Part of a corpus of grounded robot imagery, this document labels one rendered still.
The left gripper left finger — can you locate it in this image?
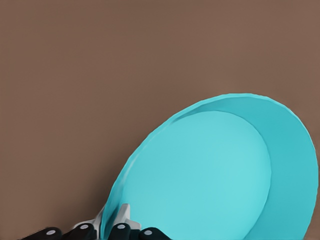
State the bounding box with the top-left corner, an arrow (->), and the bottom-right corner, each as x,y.
61,206 -> 105,240

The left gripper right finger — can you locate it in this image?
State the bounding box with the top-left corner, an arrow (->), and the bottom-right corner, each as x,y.
109,203 -> 142,240

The blue plate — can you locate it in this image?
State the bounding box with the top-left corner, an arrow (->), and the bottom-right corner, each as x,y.
99,93 -> 319,240

